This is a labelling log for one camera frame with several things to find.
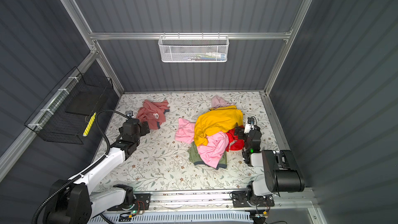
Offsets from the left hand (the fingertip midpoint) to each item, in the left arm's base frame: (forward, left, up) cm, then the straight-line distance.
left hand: (135, 124), depth 85 cm
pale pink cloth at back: (+25, -50, -12) cm, 57 cm away
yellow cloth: (+3, -50, -3) cm, 50 cm away
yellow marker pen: (-12, +15, +13) cm, 23 cm away
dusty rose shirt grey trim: (+15, -6, -9) cm, 18 cm away
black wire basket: (-2, +26, +14) cm, 30 cm away
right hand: (-1, -64, -4) cm, 64 cm away
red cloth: (-8, -56, -13) cm, 58 cm away
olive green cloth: (-15, -32, -12) cm, 38 cm away
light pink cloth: (-16, -41, -8) cm, 45 cm away
